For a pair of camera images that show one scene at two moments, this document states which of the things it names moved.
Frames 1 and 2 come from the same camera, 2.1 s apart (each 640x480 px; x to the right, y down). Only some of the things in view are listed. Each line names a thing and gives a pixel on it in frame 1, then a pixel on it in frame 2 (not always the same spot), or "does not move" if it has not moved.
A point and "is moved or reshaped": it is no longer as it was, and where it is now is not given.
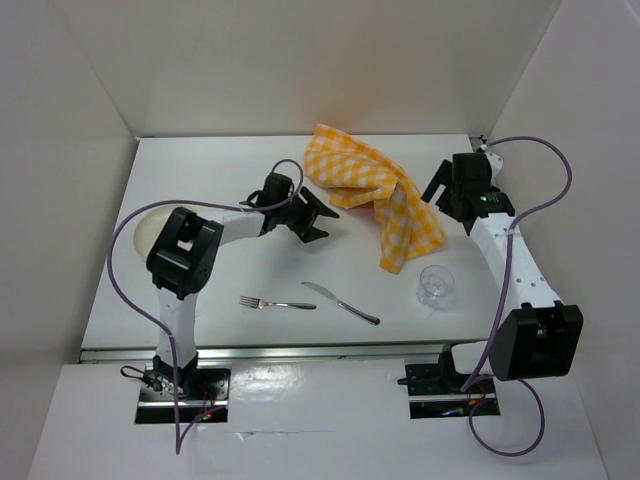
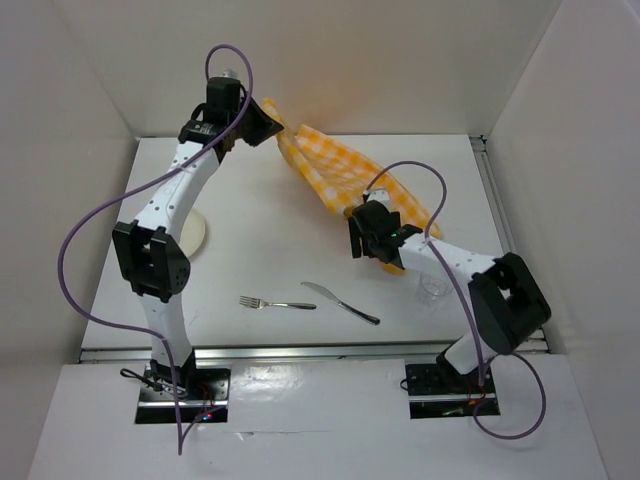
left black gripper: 305,231 -> 264,126
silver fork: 260,304 does not move
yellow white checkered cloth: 355,176 is moved or reshaped
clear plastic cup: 435,286 does not move
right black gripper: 442,177 -> 356,234
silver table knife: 366,318 does not move
